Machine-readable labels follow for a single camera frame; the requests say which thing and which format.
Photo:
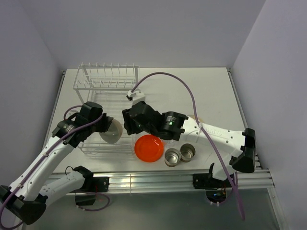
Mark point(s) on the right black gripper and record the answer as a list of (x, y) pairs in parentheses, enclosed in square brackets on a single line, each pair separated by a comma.
[(127, 124)]

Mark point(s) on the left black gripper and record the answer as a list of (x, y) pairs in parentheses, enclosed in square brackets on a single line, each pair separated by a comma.
[(105, 122)]

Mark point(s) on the floral ceramic bowl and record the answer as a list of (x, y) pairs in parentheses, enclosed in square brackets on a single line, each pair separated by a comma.
[(113, 134)]

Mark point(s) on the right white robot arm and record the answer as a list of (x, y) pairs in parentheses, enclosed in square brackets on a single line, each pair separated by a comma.
[(240, 146)]

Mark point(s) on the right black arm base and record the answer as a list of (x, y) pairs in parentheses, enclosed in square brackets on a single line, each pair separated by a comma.
[(205, 181)]

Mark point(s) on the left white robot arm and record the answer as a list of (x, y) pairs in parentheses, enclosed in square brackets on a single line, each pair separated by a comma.
[(29, 195)]

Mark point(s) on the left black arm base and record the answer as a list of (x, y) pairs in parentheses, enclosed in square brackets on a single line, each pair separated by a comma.
[(96, 189)]

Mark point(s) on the orange plastic plate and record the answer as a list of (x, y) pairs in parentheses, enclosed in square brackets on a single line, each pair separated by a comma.
[(149, 148)]

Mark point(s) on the clear plastic cup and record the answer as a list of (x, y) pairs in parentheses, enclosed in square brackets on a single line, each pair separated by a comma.
[(170, 143)]

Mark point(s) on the left steel cup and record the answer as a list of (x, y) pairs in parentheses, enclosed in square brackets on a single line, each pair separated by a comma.
[(172, 157)]

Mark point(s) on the steel cup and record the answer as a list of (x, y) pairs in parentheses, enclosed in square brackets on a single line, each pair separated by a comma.
[(172, 157), (187, 152)]

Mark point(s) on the right steel cup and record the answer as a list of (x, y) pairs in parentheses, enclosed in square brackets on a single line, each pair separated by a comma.
[(187, 152)]

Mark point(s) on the beige plate with black spot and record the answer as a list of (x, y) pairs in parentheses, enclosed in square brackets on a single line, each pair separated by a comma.
[(199, 118)]

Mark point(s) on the white wire dish rack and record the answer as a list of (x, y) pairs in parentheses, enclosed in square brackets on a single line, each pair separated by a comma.
[(107, 85)]

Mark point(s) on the aluminium table rail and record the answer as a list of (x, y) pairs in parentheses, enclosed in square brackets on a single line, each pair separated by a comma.
[(175, 181)]

